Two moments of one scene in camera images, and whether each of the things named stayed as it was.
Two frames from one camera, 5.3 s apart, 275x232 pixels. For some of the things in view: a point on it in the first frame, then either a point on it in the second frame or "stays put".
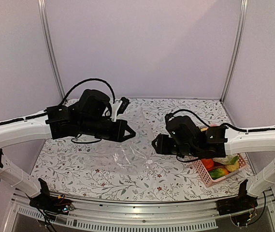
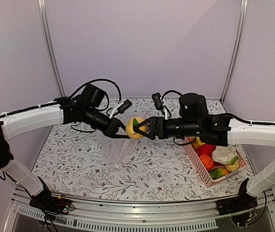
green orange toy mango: [218, 173] stays put
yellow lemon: [233, 167] stays put
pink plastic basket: [209, 182] stays put
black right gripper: [161, 148] → [153, 122]
